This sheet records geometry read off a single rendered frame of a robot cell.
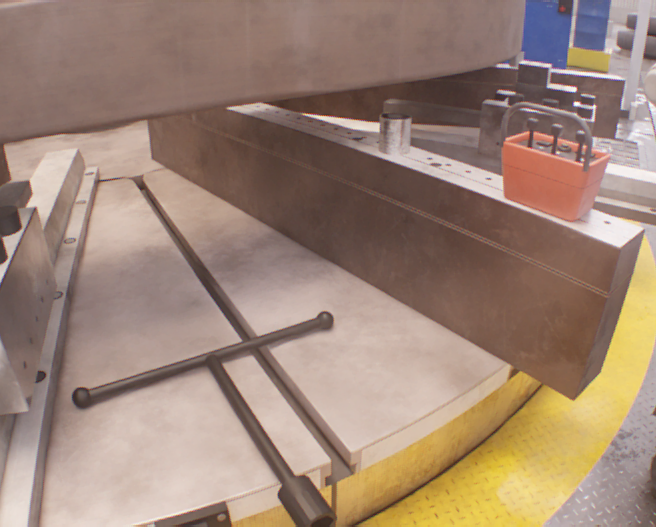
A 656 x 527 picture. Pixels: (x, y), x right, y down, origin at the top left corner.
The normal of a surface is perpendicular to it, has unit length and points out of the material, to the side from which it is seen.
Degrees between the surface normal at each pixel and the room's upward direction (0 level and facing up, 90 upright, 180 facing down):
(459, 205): 90
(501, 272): 90
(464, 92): 90
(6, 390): 90
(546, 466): 0
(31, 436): 0
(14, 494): 0
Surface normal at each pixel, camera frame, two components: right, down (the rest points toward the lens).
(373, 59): 0.63, 0.37
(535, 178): -0.73, 0.43
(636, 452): 0.00, -0.88
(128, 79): 0.44, 0.44
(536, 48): -0.49, 0.42
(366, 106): -0.09, 0.48
